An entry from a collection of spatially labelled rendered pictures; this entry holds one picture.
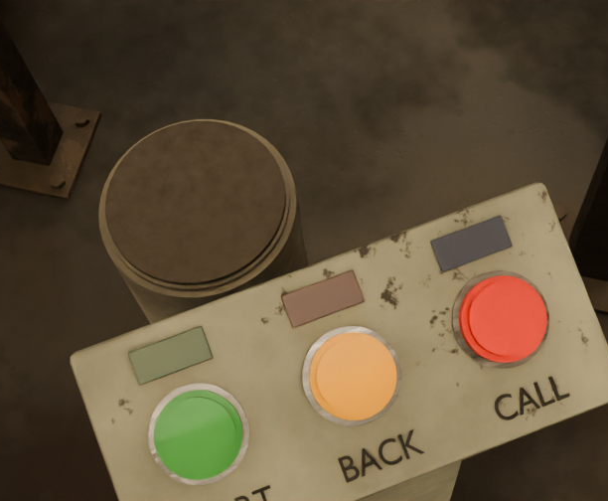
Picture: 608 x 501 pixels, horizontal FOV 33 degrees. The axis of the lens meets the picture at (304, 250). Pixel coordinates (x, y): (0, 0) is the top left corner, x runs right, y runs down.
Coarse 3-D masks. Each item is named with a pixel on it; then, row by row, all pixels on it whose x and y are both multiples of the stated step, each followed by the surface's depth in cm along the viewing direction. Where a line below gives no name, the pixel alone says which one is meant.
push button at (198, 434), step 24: (168, 408) 47; (192, 408) 46; (216, 408) 46; (168, 432) 46; (192, 432) 46; (216, 432) 46; (240, 432) 47; (168, 456) 46; (192, 456) 46; (216, 456) 46
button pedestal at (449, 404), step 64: (512, 192) 49; (384, 256) 49; (512, 256) 49; (192, 320) 48; (256, 320) 48; (320, 320) 48; (384, 320) 48; (448, 320) 48; (576, 320) 49; (128, 384) 47; (192, 384) 47; (256, 384) 48; (448, 384) 48; (512, 384) 48; (576, 384) 48; (128, 448) 47; (256, 448) 47; (320, 448) 48; (384, 448) 48; (448, 448) 48
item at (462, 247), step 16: (480, 224) 49; (496, 224) 49; (432, 240) 49; (448, 240) 49; (464, 240) 49; (480, 240) 49; (496, 240) 49; (448, 256) 49; (464, 256) 49; (480, 256) 49
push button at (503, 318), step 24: (480, 288) 48; (504, 288) 48; (528, 288) 48; (480, 312) 47; (504, 312) 48; (528, 312) 48; (480, 336) 47; (504, 336) 47; (528, 336) 48; (504, 360) 48
